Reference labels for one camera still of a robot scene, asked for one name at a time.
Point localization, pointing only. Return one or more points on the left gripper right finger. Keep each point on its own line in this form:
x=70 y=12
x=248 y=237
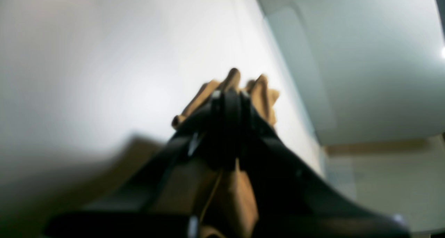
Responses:
x=292 y=200

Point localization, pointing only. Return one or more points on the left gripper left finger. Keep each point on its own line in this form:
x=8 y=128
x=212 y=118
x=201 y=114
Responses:
x=210 y=125

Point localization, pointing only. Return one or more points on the brown t-shirt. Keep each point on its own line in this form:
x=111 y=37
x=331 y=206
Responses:
x=223 y=200

